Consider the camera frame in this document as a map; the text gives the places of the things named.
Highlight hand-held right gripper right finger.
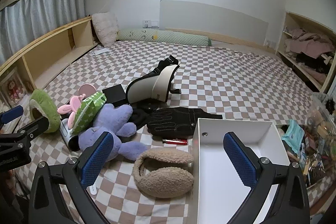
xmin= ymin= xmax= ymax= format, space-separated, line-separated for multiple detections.
xmin=223 ymin=132 xmax=311 ymax=224

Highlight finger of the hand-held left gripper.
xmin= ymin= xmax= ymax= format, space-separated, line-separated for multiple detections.
xmin=14 ymin=116 xmax=50 ymax=140
xmin=0 ymin=105 xmax=24 ymax=125

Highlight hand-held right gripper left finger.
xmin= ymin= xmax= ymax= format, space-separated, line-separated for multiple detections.
xmin=28 ymin=131 xmax=114 ymax=224

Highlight green avocado plush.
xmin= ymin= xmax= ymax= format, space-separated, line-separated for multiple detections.
xmin=29 ymin=89 xmax=61 ymax=134

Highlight white box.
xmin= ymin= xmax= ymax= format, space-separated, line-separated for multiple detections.
xmin=191 ymin=118 xmax=291 ymax=224

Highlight purple plush toy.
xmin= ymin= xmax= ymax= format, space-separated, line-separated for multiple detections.
xmin=78 ymin=103 xmax=149 ymax=161

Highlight green dotted tissue pack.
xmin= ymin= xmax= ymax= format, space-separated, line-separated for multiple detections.
xmin=70 ymin=91 xmax=108 ymax=135

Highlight beige fleece earmuffs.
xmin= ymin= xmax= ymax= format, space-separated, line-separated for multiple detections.
xmin=133 ymin=148 xmax=195 ymax=199

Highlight framed picture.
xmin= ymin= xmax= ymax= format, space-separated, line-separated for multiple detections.
xmin=0 ymin=69 xmax=28 ymax=109

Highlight silver cylindrical device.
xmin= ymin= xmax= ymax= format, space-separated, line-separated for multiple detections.
xmin=60 ymin=119 xmax=79 ymax=151

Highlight pink round mirror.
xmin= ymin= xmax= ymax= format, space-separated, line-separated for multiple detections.
xmin=78 ymin=84 xmax=92 ymax=96

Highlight blue wipes pack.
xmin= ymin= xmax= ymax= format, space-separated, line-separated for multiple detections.
xmin=281 ymin=119 xmax=305 ymax=156

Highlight black box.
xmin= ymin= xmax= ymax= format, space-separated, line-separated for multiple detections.
xmin=102 ymin=84 xmax=129 ymax=106

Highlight red lighter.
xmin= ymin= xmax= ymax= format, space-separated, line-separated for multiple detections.
xmin=162 ymin=138 xmax=188 ymax=145

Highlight black stitched glove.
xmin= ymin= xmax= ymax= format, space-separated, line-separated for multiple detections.
xmin=146 ymin=106 xmax=223 ymax=136

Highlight clear bin of clutter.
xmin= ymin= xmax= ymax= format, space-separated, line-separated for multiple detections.
xmin=276 ymin=93 xmax=336 ymax=188

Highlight checkered bedsheet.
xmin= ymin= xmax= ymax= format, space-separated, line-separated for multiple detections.
xmin=13 ymin=40 xmax=328 ymax=224

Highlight wooden bedside shelf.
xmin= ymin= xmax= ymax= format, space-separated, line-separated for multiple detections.
xmin=0 ymin=16 xmax=99 ymax=90

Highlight grey striped curtain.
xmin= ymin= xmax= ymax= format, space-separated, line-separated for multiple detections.
xmin=0 ymin=0 xmax=87 ymax=64

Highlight black fuzzy ball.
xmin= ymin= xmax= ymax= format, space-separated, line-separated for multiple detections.
xmin=324 ymin=98 xmax=336 ymax=114

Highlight white fluffy pillow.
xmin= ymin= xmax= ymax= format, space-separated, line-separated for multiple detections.
xmin=91 ymin=12 xmax=119 ymax=47

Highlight cream clothes shelf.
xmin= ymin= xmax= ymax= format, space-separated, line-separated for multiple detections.
xmin=276 ymin=11 xmax=336 ymax=94

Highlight pile of clothes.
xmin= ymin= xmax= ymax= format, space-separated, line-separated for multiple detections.
xmin=285 ymin=27 xmax=336 ymax=75

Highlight green long bolster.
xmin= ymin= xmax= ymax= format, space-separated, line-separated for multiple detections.
xmin=117 ymin=29 xmax=212 ymax=46

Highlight wooden slatted bed rail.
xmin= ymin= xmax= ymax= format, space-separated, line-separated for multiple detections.
xmin=165 ymin=28 xmax=276 ymax=51

